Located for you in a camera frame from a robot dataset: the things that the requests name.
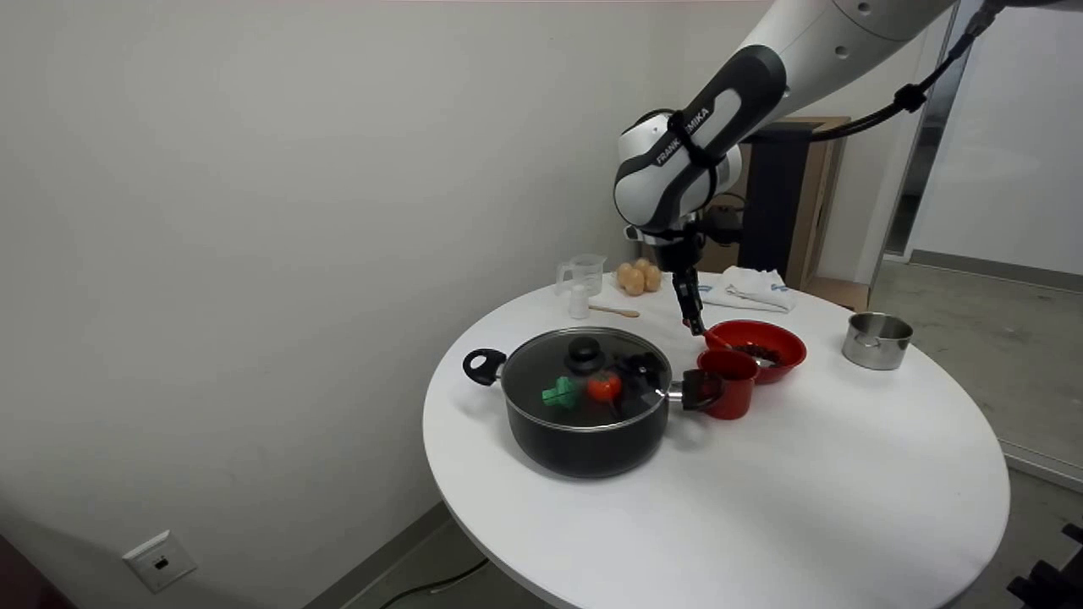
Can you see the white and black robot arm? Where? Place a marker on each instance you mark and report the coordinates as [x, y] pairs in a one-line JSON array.
[[673, 161]]

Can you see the white folded cloth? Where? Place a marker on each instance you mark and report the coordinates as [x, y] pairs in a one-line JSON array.
[[750, 289]]

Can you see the red bowl with coffee beans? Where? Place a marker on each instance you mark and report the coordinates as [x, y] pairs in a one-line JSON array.
[[771, 347]]

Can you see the small wooden spoon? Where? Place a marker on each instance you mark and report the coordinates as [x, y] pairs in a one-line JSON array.
[[602, 309]]

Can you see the beige egg pair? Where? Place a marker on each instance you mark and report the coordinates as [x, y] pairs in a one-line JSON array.
[[637, 277]]

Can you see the red mug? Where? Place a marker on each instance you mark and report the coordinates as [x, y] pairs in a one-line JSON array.
[[718, 383]]

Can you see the cardboard box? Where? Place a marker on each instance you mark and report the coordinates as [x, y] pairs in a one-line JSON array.
[[810, 221]]

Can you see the white wall socket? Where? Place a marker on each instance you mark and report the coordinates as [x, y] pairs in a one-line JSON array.
[[159, 563]]

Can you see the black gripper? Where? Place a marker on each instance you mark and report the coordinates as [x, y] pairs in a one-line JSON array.
[[679, 250]]

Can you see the glass pot lid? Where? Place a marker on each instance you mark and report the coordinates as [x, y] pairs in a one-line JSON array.
[[587, 376]]

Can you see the black cooking pot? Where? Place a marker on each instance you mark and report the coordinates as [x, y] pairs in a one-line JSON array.
[[584, 455]]

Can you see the small steel pot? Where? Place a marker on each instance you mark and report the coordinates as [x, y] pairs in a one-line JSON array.
[[876, 340]]

